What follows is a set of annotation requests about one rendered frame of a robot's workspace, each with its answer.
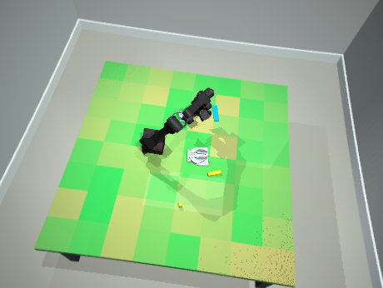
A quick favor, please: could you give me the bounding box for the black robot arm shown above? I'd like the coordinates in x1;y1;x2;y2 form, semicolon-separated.
139;87;214;152

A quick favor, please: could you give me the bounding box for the cyan flat bar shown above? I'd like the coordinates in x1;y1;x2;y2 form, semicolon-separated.
212;105;219;122

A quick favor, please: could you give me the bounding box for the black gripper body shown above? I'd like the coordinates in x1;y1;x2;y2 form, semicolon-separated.
182;103;211;125

